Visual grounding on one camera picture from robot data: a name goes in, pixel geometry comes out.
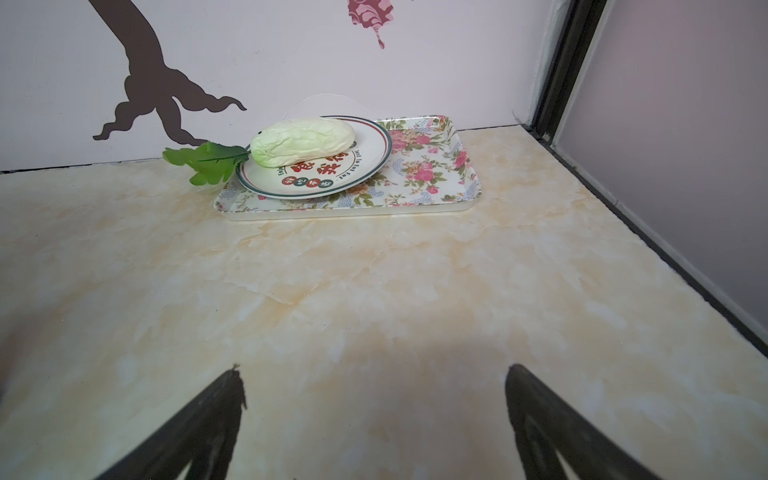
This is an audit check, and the toy napa cabbage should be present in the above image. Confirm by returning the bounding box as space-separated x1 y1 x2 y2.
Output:
250 117 356 168

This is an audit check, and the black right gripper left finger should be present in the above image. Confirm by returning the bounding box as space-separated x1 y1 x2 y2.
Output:
98 367 247 479

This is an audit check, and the floral rectangular tray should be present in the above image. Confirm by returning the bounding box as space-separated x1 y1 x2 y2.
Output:
213 115 482 221

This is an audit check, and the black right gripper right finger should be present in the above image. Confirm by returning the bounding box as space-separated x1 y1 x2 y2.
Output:
505 364 657 479

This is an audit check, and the green plastic leaf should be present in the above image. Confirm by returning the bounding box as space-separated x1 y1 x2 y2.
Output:
162 142 249 186

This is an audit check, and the white round plate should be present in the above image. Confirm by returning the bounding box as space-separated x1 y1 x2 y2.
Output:
235 115 393 200

